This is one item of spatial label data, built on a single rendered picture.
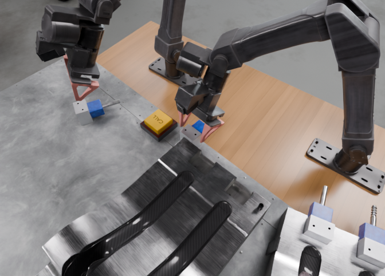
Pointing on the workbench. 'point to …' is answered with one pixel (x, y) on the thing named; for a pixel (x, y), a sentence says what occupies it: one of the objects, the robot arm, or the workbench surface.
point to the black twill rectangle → (272, 246)
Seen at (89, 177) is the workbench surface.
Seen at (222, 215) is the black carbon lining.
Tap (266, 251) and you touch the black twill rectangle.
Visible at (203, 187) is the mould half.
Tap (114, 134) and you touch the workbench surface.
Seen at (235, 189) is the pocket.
